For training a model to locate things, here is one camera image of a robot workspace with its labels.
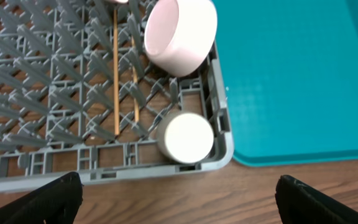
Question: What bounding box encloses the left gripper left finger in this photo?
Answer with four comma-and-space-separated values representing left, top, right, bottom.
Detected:
0, 172, 83, 224

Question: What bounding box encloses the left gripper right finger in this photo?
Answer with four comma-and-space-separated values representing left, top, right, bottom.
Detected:
275, 175, 358, 224

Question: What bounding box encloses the white plastic cup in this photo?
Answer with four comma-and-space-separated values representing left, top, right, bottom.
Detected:
156, 111, 214, 164

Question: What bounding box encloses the wooden chopstick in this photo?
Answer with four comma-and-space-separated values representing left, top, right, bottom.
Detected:
130, 35, 140, 123
113, 9, 120, 136

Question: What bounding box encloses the pink bowl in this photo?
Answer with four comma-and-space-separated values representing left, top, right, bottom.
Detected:
144, 0, 218, 77

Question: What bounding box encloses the large pink round plate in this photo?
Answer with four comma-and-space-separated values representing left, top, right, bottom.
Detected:
105, 0, 129, 4

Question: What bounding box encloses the grey plastic dish rack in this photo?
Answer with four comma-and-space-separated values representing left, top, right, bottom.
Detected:
0, 0, 234, 192

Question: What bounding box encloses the teal plastic serving tray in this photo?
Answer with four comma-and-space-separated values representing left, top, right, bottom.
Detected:
214, 0, 358, 167

